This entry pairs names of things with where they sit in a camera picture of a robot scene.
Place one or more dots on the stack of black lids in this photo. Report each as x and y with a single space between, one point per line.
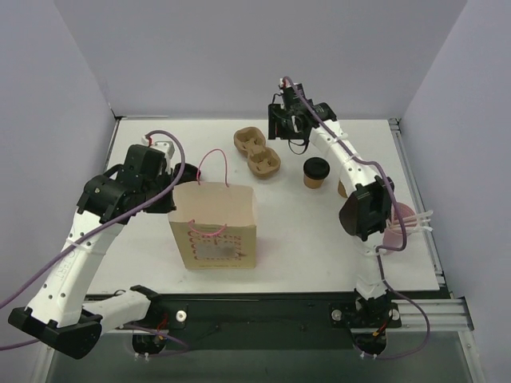
191 173

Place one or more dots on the stack of brown paper cups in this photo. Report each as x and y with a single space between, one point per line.
342 190

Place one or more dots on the cream and pink paper bag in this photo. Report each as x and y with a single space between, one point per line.
214 224

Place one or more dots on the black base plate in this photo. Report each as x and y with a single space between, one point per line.
266 322

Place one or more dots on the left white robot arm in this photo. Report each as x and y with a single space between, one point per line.
58 315

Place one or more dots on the aluminium frame rail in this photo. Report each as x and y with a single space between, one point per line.
445 312

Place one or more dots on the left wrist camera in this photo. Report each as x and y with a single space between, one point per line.
165 146

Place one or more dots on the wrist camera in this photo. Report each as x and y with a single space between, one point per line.
284 83
165 146

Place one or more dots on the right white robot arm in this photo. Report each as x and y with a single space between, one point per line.
370 193

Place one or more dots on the single brown paper cup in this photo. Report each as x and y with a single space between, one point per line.
312 183

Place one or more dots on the brown pulp cup carrier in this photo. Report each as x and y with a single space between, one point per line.
263 162

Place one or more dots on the black cup lid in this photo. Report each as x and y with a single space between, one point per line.
316 168

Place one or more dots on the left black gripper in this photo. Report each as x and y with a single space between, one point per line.
185 172

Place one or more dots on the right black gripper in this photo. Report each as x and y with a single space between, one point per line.
280 124

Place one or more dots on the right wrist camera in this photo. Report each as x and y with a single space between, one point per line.
284 83

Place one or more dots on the pink cup with straws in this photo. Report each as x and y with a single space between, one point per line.
404 221

